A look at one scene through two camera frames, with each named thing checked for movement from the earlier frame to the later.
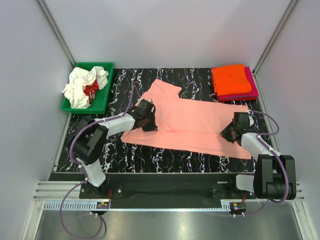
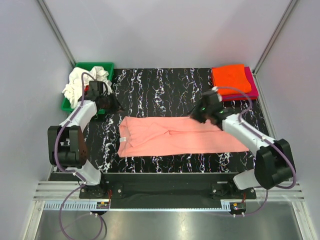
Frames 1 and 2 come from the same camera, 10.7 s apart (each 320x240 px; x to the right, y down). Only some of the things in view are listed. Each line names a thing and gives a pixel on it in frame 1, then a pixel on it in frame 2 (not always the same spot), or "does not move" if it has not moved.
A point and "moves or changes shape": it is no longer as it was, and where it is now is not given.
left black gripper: x=153 y=127 to x=117 y=108
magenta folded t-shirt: x=253 y=94 does not move
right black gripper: x=224 y=133 to x=194 y=114
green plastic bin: x=99 y=104 does not move
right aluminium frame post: x=269 y=44 does not move
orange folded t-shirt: x=231 y=80 does not move
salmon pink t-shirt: x=188 y=124 moves or changes shape
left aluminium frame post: x=57 y=32 does not move
